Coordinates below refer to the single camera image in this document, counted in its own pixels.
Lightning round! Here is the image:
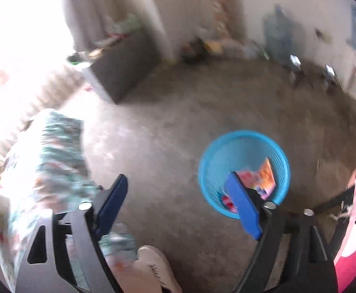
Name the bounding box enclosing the phone on stand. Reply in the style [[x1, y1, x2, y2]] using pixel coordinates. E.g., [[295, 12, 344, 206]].
[[322, 64, 339, 90], [288, 54, 302, 81]]

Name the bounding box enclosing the pink snack wrapper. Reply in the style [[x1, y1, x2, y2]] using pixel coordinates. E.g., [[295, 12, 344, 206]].
[[237, 169, 259, 190]]

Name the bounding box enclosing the dark snack box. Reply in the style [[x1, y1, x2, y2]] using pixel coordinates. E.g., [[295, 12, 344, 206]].
[[181, 37, 209, 63]]

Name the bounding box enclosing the blue plastic waste basket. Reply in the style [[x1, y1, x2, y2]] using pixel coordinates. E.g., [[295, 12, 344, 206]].
[[198, 130, 290, 220]]

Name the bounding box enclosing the wall outlet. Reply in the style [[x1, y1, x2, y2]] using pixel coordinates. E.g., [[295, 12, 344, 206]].
[[315, 28, 331, 42]]

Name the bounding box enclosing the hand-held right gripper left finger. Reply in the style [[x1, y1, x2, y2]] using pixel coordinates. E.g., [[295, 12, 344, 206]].
[[14, 174, 129, 293]]

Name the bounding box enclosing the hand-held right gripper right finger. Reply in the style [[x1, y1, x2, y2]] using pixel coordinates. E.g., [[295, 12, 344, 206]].
[[225, 172, 339, 293]]

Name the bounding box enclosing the grey curtain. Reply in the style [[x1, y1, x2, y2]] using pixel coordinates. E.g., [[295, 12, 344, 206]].
[[65, 0, 166, 55]]

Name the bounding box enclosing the grey cabinet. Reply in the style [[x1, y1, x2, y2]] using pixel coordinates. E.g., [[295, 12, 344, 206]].
[[82, 31, 163, 104]]

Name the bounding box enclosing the person's beige trouser leg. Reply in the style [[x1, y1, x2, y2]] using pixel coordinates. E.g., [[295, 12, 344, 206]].
[[114, 256, 166, 293]]

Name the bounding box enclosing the white shoe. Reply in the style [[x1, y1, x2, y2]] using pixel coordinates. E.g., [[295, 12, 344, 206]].
[[137, 245, 183, 293]]

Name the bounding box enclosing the orange snack wrapper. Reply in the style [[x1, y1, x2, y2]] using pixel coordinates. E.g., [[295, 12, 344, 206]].
[[256, 158, 276, 199]]

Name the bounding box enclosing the patterned tall box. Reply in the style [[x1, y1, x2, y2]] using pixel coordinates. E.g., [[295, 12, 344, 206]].
[[205, 0, 236, 37]]

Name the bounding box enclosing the black chair frame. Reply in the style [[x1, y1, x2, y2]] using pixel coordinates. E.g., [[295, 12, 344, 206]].
[[312, 186, 356, 251]]

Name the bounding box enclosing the clear blue water jug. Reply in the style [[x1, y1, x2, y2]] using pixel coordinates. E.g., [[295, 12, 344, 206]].
[[263, 4, 295, 60]]

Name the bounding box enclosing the pile of plastic bags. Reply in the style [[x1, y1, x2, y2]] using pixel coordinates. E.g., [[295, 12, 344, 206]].
[[202, 35, 267, 60]]

